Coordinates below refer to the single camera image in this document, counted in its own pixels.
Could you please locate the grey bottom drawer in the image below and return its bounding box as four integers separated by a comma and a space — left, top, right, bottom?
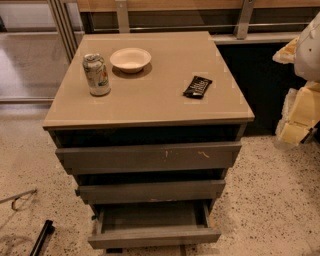
88, 201, 221, 249

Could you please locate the grey drawer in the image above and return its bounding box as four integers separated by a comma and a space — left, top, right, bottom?
88, 201, 221, 249
77, 180, 225, 204
56, 142, 241, 175

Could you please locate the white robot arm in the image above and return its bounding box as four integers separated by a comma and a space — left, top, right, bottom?
272, 13, 320, 145

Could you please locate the grey top drawer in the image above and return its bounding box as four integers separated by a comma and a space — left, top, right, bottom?
56, 142, 241, 175

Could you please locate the grey middle drawer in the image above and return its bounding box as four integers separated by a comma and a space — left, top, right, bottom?
77, 180, 225, 204

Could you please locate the grey drawer cabinet beige top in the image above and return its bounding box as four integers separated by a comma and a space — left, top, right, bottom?
42, 31, 256, 256

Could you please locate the black snack bar wrapper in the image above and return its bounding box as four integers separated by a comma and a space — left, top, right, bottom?
183, 76, 212, 99

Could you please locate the white paper bowl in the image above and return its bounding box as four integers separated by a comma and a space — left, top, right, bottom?
110, 48, 151, 74

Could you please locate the white green soda can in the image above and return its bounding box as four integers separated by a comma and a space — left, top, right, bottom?
82, 54, 111, 96

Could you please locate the black bar on floor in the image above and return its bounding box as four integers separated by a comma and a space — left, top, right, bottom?
29, 220, 55, 256

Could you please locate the grey metal rod on floor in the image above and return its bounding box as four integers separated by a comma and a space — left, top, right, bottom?
0, 189, 37, 211

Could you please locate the metal railing frame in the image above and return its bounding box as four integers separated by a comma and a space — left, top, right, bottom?
45, 0, 320, 59

